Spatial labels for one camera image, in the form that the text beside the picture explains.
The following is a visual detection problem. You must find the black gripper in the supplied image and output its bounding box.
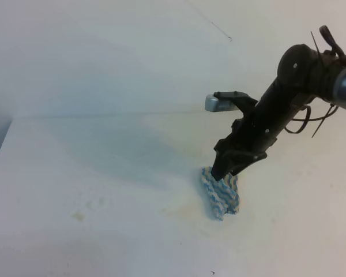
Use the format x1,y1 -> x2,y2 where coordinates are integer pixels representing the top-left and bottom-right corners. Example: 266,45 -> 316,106
212,100 -> 278,182

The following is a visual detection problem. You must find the blue striped rag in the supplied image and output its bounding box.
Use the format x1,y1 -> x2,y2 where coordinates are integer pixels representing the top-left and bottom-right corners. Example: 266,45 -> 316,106
200,167 -> 240,221

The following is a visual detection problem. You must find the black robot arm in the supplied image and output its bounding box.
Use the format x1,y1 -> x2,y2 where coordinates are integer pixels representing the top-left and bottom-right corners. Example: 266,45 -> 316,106
211,44 -> 346,181

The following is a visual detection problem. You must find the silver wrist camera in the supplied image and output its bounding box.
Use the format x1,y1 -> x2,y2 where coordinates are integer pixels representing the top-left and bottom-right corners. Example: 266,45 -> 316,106
204,91 -> 258,113

